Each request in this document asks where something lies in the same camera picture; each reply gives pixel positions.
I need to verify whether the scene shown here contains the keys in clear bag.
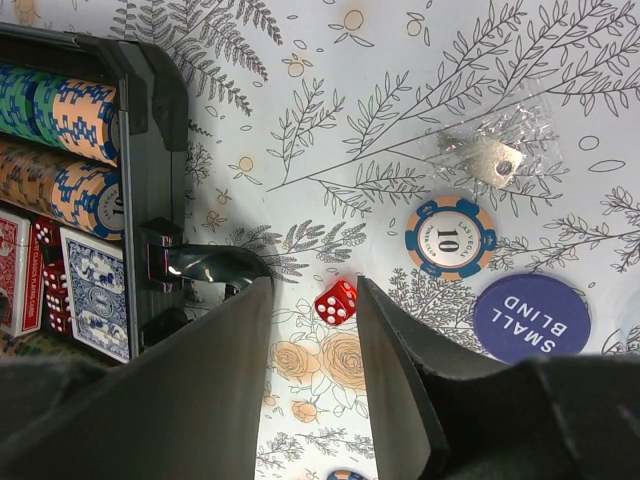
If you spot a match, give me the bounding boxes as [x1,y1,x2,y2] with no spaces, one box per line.
[422,80,563,189]

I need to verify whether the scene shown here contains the blue playing card deck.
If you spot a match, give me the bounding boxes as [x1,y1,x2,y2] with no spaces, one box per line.
[60,227,131,363]

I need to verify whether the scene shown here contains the floral patterned table mat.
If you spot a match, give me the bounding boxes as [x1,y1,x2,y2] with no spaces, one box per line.
[1,1,639,479]

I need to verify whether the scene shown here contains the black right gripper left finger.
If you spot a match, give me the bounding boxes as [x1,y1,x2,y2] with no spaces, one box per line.
[1,278,272,479]

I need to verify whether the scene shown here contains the red die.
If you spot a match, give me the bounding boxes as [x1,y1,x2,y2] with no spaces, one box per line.
[314,280,357,326]
[34,216,61,247]
[47,310,72,335]
[45,288,70,312]
[43,259,67,290]

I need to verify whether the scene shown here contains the black poker set case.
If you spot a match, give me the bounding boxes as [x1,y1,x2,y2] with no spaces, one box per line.
[0,22,274,366]

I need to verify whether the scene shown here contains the red playing card deck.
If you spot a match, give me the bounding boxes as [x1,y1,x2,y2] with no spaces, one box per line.
[1,209,44,337]

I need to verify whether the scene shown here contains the top poker chip row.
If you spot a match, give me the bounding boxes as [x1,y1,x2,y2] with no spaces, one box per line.
[1,63,120,167]

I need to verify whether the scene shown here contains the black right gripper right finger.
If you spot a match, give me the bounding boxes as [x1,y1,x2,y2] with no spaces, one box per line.
[357,277,639,479]

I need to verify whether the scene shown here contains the loose ten value chip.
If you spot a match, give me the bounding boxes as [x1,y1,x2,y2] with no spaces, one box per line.
[404,196,497,280]

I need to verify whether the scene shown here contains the blue small blind button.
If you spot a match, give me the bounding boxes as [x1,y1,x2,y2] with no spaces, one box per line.
[473,274,591,364]

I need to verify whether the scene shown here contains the loose poker chip near front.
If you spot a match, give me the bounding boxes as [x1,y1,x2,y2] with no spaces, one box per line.
[326,468,368,480]

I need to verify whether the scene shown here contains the poker chip row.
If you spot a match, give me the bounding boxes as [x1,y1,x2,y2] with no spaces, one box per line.
[1,140,124,241]
[1,332,93,360]
[1,63,120,167]

